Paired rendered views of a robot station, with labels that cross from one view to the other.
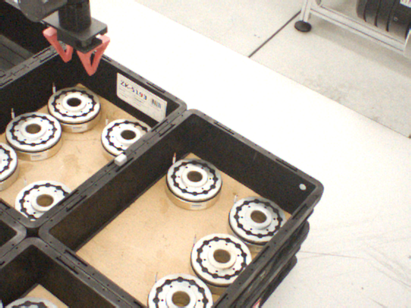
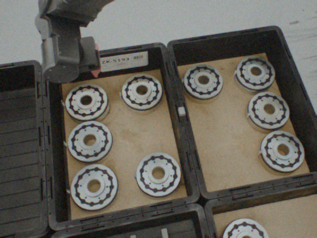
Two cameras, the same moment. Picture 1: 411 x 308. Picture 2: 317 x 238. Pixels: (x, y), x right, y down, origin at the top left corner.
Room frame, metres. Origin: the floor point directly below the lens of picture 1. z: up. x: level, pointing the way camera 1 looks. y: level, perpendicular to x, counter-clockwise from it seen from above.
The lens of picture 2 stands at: (0.54, 0.40, 1.66)
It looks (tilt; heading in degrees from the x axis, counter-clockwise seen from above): 64 degrees down; 314
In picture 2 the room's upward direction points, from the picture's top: 5 degrees clockwise
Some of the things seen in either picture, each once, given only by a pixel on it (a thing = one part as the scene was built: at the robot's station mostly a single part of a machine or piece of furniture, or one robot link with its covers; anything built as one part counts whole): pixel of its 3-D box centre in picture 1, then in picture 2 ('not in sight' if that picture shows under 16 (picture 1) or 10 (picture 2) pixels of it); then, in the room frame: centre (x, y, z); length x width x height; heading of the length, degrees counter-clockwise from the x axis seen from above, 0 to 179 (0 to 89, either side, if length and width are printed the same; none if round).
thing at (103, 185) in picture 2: not in sight; (94, 186); (0.79, 0.39, 0.86); 0.05 x 0.05 x 0.01
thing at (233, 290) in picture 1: (189, 212); (244, 103); (0.70, 0.01, 0.92); 0.40 x 0.30 x 0.02; 150
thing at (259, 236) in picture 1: (257, 218); (255, 72); (0.76, -0.11, 0.86); 0.10 x 0.10 x 0.01
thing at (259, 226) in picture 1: (258, 217); (256, 71); (0.76, -0.11, 0.86); 0.05 x 0.05 x 0.01
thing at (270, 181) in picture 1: (186, 231); (240, 113); (0.70, 0.01, 0.87); 0.40 x 0.30 x 0.11; 150
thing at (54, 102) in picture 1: (74, 104); (86, 101); (0.97, 0.28, 0.86); 0.10 x 0.10 x 0.01
